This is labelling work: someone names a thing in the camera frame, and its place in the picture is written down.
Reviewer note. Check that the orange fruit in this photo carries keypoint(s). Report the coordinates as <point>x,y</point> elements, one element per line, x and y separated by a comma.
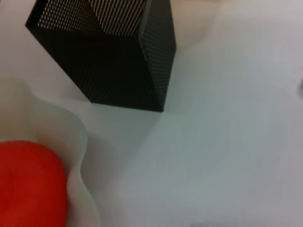
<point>30,184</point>

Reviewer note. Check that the translucent green fruit bowl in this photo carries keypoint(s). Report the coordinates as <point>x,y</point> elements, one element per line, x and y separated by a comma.
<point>78,132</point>

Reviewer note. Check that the black mesh pen holder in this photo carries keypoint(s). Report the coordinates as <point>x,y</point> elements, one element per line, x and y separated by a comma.
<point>113,71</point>

